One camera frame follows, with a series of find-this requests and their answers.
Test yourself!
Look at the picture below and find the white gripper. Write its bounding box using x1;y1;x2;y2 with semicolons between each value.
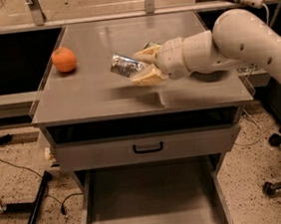
131;37;190;87

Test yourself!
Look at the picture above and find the silver redbull can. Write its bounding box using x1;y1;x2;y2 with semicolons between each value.
110;54;146;78

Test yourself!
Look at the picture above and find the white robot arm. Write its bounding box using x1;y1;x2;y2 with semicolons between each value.
132;9;281;86

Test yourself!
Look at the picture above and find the green soda can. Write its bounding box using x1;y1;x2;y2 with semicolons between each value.
142;42;161;50

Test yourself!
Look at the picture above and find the grey cabinet counter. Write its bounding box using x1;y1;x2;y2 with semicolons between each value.
32;12;252;127

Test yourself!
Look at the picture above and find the grey top drawer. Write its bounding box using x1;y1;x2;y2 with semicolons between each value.
55;124;240;172

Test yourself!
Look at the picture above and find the grey open middle drawer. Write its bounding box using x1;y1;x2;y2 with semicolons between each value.
81;156;234;224

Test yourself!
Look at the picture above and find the white paper bowl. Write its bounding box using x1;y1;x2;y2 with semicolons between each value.
190;71;229;83

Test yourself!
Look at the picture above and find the orange fruit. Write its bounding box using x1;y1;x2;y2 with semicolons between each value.
52;47;77;73

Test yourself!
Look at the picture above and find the black floor stand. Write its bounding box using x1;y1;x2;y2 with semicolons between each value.
5;171;52;224

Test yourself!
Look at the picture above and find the black drawer handle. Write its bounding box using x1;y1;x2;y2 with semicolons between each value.
133;142;164;154

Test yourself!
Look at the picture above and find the black floor cable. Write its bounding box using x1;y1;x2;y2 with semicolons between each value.
0;133;87;224

